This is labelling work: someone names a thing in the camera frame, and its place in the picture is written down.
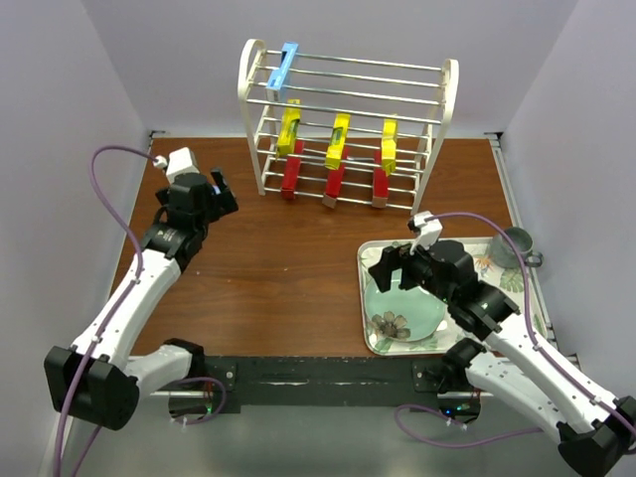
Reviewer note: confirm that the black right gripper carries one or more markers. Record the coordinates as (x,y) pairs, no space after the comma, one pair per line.
(396,258)

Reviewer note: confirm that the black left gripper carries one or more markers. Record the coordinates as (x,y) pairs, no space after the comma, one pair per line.
(223,204)

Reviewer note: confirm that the red toothpaste box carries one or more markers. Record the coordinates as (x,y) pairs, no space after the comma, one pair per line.
(334,182)
(380,183)
(291,171)

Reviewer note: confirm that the yellow toothpaste box edge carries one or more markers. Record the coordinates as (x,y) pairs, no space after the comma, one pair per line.
(288,132)

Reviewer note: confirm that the yellow toothpaste box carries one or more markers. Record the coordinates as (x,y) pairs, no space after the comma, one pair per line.
(389,146)
(337,141)

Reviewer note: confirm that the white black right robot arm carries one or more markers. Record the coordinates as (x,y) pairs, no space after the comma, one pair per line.
(506,357)

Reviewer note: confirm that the cream metal-rod shelf rack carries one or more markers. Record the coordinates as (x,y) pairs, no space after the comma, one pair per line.
(420,97)

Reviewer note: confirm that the green ceramic plate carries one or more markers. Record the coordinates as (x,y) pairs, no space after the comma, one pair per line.
(401,315)

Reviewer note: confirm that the grey ceramic mug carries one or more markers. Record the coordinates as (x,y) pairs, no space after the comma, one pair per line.
(505,249)

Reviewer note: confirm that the leaf-pattern serving tray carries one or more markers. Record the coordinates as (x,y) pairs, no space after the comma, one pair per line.
(448,332)

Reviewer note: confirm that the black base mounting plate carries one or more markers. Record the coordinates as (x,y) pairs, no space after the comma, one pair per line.
(343,381)

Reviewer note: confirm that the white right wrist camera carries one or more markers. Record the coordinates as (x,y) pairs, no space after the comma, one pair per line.
(427,229)

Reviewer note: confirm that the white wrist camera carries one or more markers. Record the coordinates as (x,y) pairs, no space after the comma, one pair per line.
(427,229)
(178,162)

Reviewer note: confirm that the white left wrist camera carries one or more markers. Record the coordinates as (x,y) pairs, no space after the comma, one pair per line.
(178,162)

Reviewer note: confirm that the aluminium frame rail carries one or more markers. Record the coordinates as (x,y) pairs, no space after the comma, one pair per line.
(181,412)

